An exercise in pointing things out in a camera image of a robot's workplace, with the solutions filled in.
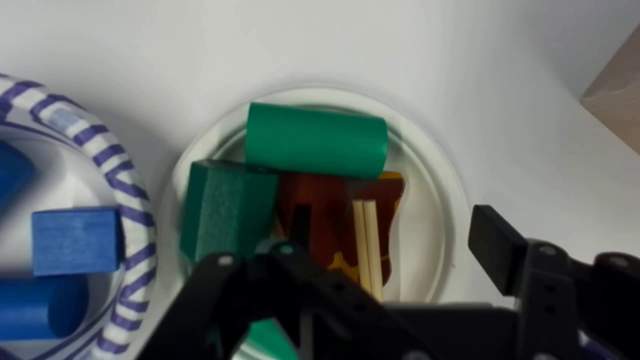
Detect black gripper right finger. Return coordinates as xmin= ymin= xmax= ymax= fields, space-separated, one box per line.
xmin=469 ymin=204 xmax=640 ymax=360

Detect green cylinder block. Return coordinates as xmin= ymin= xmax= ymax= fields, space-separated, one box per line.
xmin=243 ymin=99 xmax=393 ymax=182

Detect blue cylinder block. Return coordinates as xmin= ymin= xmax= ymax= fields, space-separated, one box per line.
xmin=0 ymin=271 xmax=91 ymax=341

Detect blue cube block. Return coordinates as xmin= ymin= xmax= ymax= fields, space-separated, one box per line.
xmin=30 ymin=205 xmax=127 ymax=277

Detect small plain white plate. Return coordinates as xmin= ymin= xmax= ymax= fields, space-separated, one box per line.
xmin=158 ymin=86 xmax=471 ymax=317

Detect green prism block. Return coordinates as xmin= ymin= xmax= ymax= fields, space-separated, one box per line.
xmin=179 ymin=160 xmax=283 ymax=264

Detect brown wooden arch block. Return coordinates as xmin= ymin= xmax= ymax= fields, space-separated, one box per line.
xmin=276 ymin=169 xmax=408 ymax=271

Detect white plate with blue markings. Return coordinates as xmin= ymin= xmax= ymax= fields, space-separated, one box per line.
xmin=0 ymin=72 xmax=161 ymax=360

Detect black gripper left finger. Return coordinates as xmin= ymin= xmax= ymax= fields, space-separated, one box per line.
xmin=138 ymin=239 xmax=429 ymax=360

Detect thin wooden stick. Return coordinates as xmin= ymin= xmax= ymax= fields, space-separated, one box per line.
xmin=353 ymin=198 xmax=387 ymax=305

